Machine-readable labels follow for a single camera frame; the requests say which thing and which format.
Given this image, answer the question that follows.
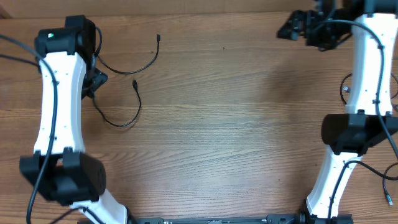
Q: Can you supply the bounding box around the black usb a cable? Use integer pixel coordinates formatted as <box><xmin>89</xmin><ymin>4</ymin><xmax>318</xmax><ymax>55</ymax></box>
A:
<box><xmin>91</xmin><ymin>80</ymin><xmax>142</xmax><ymax>128</ymax></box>

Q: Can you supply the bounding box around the black micro usb cable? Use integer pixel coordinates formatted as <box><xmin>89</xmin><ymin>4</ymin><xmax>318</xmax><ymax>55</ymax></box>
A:
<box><xmin>96</xmin><ymin>34</ymin><xmax>162</xmax><ymax>76</ymax></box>

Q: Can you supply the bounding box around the black thin audio cable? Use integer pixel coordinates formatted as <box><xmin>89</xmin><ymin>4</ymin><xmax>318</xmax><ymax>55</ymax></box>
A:
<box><xmin>382</xmin><ymin>161</ymin><xmax>398</xmax><ymax>206</ymax></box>

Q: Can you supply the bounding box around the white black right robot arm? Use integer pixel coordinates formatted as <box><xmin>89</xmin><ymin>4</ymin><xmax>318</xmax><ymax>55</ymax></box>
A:
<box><xmin>267</xmin><ymin>0</ymin><xmax>397</xmax><ymax>223</ymax></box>

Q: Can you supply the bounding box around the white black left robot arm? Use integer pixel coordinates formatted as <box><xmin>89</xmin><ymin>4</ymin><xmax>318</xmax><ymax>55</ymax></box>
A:
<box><xmin>19</xmin><ymin>15</ymin><xmax>135</xmax><ymax>223</ymax></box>

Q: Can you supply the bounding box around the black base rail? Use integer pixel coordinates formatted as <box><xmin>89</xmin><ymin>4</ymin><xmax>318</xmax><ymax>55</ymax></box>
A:
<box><xmin>124</xmin><ymin>211</ymin><xmax>354</xmax><ymax>224</ymax></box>

